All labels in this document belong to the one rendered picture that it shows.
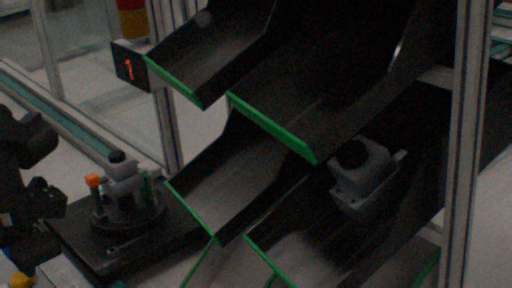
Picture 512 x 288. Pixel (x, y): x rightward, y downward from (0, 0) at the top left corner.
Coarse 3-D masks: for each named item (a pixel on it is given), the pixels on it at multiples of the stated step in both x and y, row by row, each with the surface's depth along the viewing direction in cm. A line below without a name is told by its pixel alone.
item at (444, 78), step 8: (432, 64) 53; (424, 72) 53; (432, 72) 52; (440, 72) 51; (448, 72) 51; (424, 80) 53; (432, 80) 52; (440, 80) 52; (448, 80) 51; (448, 88) 51; (432, 224) 60; (424, 232) 60; (432, 232) 59; (440, 232) 58; (432, 240) 59; (440, 240) 58
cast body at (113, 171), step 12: (108, 156) 107; (120, 156) 106; (132, 156) 108; (108, 168) 107; (120, 168) 106; (132, 168) 107; (144, 168) 112; (120, 180) 107; (132, 180) 108; (108, 192) 108; (120, 192) 107
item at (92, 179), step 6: (90, 174) 106; (96, 174) 105; (90, 180) 104; (96, 180) 105; (102, 180) 106; (108, 180) 107; (90, 186) 105; (96, 186) 106; (90, 192) 107; (96, 192) 106; (96, 198) 106; (96, 204) 107; (96, 210) 108; (102, 210) 108
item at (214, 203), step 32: (224, 128) 76; (256, 128) 78; (192, 160) 76; (224, 160) 76; (256, 160) 74; (288, 160) 66; (192, 192) 75; (224, 192) 72; (256, 192) 70; (224, 224) 66
